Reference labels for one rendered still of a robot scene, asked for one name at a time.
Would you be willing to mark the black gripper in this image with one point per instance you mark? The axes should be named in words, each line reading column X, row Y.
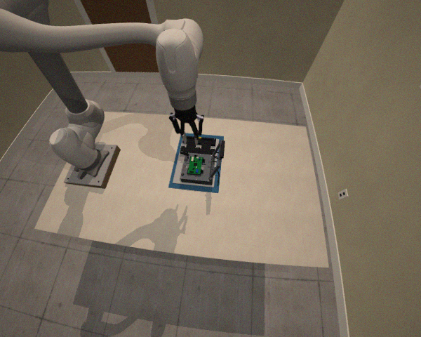
column 191, row 116

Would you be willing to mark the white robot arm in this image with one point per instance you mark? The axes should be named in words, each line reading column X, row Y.
column 25, row 27

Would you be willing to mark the green circuit board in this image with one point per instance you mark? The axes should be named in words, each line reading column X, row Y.
column 195, row 165

